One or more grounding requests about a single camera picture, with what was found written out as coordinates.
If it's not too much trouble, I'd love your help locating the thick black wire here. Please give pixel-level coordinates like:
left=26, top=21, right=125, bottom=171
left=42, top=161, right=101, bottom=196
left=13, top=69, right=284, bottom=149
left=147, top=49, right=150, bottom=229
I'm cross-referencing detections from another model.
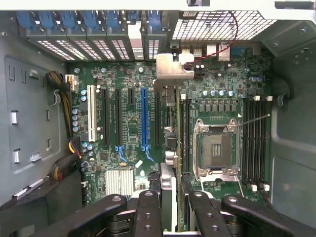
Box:
left=276, top=78, right=295, bottom=106

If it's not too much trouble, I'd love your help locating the white expansion slot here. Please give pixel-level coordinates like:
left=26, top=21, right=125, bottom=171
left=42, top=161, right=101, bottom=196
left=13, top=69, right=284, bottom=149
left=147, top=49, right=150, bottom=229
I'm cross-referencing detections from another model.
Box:
left=87, top=85, right=97, bottom=143

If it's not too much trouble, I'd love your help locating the yellow black power wire bundle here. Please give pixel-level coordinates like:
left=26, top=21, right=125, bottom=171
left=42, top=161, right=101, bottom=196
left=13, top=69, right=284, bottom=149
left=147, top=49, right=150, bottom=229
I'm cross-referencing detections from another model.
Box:
left=45, top=70, right=84, bottom=183

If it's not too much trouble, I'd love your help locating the thin socket locking lever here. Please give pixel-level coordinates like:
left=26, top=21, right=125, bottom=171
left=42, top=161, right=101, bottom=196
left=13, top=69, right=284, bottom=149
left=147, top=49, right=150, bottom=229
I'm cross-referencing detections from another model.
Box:
left=236, top=114, right=271, bottom=129

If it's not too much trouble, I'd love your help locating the silver chipset heatsink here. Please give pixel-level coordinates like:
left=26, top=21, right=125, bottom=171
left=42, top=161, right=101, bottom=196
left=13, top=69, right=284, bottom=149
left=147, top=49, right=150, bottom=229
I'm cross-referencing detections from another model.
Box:
left=105, top=169, right=135, bottom=197

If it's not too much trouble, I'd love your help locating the green motherboard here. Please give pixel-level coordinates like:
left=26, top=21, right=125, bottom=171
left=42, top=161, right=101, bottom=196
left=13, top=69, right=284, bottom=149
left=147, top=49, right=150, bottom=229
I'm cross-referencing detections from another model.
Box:
left=66, top=44, right=275, bottom=205

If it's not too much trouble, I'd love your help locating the red black twisted wire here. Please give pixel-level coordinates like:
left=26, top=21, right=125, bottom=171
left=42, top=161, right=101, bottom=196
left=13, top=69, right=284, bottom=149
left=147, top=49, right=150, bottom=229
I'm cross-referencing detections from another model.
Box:
left=184, top=11, right=239, bottom=67

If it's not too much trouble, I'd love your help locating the open black PC case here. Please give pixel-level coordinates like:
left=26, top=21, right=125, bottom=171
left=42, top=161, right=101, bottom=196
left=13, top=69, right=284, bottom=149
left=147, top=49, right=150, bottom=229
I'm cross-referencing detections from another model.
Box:
left=0, top=0, right=316, bottom=237

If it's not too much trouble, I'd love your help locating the CPU socket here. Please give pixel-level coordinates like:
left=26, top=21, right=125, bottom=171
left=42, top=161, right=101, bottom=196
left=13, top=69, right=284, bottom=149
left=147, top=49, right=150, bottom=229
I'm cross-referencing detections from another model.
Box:
left=192, top=118, right=242, bottom=179

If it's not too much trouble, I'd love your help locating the blue expansion slot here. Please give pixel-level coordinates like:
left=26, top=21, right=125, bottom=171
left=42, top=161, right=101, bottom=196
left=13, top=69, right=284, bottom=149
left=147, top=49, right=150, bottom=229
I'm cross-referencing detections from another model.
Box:
left=141, top=87, right=150, bottom=149

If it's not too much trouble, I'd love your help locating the white power connector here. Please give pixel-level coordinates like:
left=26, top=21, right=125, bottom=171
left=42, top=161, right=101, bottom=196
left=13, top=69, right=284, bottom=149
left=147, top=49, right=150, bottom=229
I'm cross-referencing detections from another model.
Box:
left=65, top=74, right=79, bottom=92

